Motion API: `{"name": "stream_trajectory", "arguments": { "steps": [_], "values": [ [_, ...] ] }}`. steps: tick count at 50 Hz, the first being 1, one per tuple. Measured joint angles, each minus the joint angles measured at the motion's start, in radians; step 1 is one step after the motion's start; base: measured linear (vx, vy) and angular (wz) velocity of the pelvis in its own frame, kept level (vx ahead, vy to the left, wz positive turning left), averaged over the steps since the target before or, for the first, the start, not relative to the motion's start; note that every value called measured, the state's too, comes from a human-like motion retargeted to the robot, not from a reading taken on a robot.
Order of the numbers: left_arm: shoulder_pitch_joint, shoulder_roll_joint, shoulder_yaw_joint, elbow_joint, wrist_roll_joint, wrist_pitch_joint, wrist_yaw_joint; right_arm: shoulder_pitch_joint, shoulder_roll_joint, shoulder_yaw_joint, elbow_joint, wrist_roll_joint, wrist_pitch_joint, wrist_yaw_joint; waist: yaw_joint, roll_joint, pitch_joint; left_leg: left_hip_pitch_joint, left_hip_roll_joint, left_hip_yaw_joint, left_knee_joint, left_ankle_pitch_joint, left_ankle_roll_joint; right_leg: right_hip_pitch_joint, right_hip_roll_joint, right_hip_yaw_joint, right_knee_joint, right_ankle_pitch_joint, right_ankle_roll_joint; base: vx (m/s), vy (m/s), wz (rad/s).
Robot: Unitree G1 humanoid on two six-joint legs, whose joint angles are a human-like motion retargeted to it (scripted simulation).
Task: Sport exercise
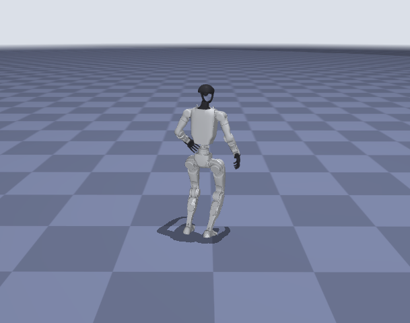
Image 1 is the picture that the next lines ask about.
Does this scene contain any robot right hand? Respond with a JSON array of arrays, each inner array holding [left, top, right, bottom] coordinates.
[[234, 153, 240, 169]]

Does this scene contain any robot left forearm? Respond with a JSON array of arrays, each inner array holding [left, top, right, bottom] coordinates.
[[176, 134, 190, 143]]

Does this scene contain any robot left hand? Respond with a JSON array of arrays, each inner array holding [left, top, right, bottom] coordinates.
[[184, 138, 200, 153]]

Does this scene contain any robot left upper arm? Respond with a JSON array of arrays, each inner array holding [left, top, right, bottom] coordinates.
[[174, 108, 192, 137]]

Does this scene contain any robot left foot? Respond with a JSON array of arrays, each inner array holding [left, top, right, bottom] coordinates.
[[183, 224, 195, 235]]

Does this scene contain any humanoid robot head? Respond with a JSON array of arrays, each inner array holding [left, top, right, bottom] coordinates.
[[197, 84, 215, 110]]

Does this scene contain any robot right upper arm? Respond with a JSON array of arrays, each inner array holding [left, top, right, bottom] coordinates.
[[215, 110, 233, 143]]

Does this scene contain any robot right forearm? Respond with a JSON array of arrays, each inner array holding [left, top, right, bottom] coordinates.
[[228, 134, 240, 156]]

